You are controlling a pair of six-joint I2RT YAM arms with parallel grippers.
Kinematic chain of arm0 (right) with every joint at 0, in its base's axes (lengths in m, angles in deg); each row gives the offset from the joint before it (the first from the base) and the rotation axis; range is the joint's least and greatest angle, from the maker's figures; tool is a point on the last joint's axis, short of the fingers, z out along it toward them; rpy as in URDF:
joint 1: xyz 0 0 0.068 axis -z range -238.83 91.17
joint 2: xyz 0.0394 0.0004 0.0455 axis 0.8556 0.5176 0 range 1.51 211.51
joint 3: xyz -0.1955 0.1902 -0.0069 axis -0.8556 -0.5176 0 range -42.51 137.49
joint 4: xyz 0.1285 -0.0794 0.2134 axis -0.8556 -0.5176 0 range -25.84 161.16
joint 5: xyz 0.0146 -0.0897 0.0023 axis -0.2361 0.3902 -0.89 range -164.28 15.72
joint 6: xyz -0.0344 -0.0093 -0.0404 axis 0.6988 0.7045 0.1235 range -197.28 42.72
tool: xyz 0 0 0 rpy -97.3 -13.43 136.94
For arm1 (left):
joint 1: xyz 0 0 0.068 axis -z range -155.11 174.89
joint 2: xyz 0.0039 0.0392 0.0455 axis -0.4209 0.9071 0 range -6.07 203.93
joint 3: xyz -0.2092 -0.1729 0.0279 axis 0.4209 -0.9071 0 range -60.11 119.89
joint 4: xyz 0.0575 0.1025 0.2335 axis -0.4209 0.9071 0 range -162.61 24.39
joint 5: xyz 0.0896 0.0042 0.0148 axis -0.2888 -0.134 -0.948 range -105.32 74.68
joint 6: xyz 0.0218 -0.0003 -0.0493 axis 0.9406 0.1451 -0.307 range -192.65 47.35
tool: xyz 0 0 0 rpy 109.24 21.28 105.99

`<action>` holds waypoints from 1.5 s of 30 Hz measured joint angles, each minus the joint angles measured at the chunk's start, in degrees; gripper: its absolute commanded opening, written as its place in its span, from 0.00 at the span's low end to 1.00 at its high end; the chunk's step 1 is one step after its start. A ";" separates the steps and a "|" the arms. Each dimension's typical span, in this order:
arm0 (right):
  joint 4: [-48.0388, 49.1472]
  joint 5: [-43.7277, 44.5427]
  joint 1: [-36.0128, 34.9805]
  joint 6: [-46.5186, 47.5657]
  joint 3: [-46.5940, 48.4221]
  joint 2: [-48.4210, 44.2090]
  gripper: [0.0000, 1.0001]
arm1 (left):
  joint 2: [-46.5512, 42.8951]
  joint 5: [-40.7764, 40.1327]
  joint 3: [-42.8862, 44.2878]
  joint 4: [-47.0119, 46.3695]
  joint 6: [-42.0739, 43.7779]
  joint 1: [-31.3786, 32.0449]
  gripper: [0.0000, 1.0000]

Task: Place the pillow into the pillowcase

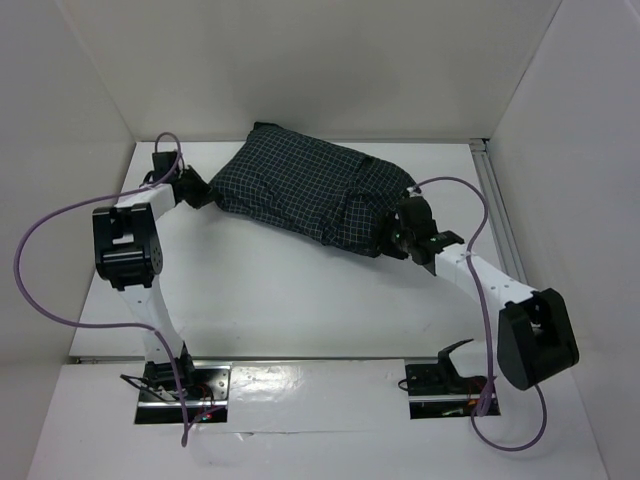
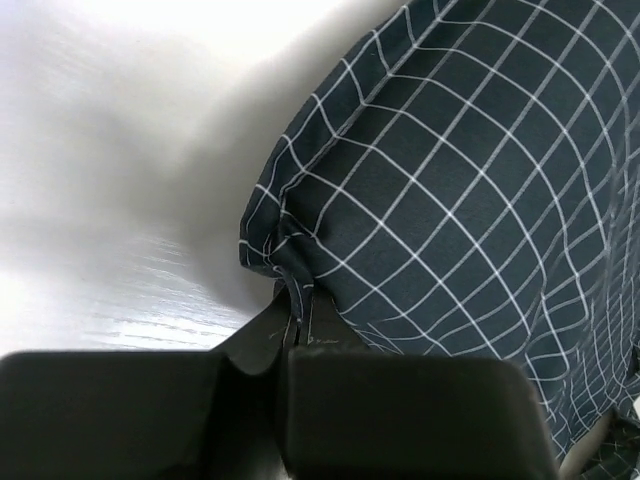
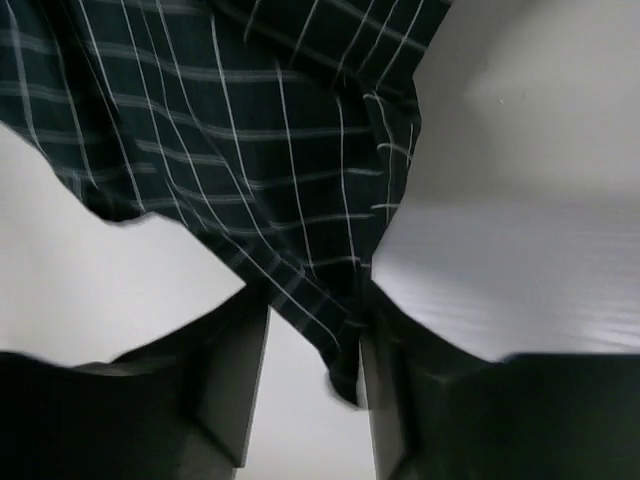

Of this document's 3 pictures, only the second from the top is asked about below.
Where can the dark checked pillowcase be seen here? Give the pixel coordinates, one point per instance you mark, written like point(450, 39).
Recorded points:
point(466, 182)

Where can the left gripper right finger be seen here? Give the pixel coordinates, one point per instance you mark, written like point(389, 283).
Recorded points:
point(353, 413)

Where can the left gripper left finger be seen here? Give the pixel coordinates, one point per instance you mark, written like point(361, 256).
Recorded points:
point(163, 414)

